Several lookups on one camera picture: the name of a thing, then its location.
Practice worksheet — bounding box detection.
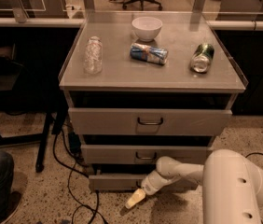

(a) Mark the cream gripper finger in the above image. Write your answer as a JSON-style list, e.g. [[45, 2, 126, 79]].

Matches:
[[125, 189, 145, 209]]

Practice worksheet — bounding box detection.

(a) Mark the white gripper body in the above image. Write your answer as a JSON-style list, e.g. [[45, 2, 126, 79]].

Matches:
[[141, 171, 180, 196]]

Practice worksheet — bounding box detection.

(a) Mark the grey drawer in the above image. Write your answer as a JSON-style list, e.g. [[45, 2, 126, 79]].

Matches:
[[69, 108, 232, 136], [82, 145, 212, 165], [89, 171, 198, 192]]

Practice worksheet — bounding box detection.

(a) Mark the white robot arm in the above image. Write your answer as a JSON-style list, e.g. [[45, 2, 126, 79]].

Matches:
[[125, 149, 263, 224]]

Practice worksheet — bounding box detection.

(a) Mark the grey drawer cabinet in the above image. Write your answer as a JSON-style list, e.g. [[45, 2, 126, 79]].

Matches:
[[58, 10, 249, 194]]

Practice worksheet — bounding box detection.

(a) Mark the black power adapter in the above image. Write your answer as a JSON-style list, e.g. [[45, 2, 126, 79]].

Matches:
[[68, 133, 81, 154]]

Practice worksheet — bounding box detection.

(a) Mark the brown shoe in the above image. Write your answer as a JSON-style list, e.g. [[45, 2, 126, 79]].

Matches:
[[0, 191, 21, 224]]

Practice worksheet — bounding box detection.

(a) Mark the blue crushed can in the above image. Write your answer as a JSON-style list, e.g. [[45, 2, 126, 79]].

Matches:
[[130, 43, 168, 65]]

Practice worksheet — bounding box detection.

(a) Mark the green soda can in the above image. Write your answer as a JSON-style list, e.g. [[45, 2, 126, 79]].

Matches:
[[190, 43, 215, 74]]

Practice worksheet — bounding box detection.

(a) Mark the clear plastic bottle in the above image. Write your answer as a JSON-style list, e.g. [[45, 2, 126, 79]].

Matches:
[[83, 36, 103, 75]]

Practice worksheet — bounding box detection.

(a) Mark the white bowl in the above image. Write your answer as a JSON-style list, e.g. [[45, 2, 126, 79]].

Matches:
[[131, 17, 162, 42]]

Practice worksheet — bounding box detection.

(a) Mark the black floor cable left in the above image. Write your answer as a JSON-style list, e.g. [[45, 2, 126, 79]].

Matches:
[[52, 121, 109, 224]]

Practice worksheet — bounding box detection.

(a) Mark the black table frame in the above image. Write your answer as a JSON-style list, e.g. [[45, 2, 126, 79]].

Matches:
[[0, 44, 67, 173]]

